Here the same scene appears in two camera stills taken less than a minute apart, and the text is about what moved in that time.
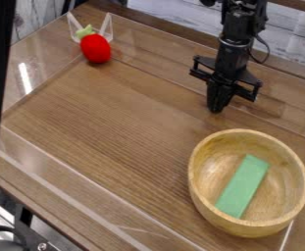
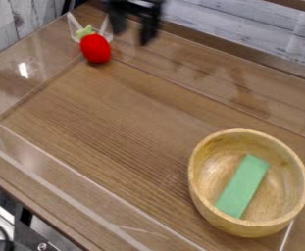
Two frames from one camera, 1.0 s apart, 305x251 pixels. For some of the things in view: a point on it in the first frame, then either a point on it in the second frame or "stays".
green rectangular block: (242, 185) stays
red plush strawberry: (94, 45) stays
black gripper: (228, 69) -> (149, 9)
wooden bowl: (250, 181) stays
